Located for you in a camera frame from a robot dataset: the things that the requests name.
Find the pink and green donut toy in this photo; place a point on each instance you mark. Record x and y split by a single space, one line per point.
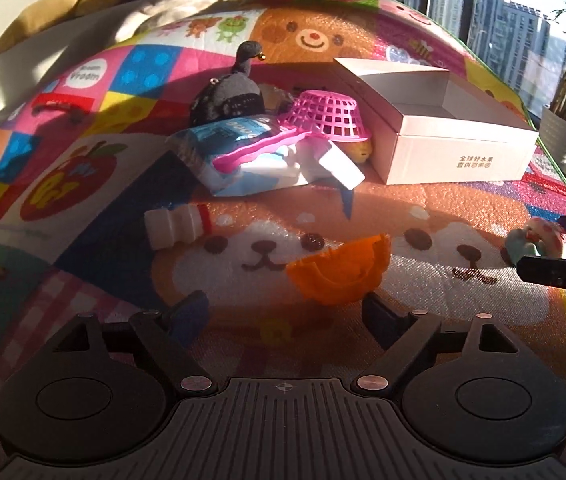
538 240

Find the white paper carton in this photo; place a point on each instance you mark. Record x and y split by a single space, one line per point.
338 165

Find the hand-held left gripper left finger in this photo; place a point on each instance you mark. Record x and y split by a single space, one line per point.
188 317

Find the blue and white packet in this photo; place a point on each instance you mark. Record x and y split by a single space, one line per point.
213 137

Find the pink plastic mesh basket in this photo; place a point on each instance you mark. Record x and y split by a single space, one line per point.
328 115

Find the orange plastic toy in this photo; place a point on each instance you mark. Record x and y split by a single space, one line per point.
333 275

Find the white blanket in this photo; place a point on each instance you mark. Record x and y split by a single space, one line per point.
188 5

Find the small white plastic bottle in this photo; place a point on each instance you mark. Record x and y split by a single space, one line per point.
173 225

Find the white plant pot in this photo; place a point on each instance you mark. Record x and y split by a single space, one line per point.
563 135

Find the large yellow pillow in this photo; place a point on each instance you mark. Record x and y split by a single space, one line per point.
48 10

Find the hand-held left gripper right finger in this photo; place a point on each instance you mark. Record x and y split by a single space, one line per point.
378 317

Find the white cardboard box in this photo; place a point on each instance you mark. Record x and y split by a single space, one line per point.
463 155

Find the black plush toy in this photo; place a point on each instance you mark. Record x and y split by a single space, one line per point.
235 95

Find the colourful cartoon play mat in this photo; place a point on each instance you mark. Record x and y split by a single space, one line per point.
463 280

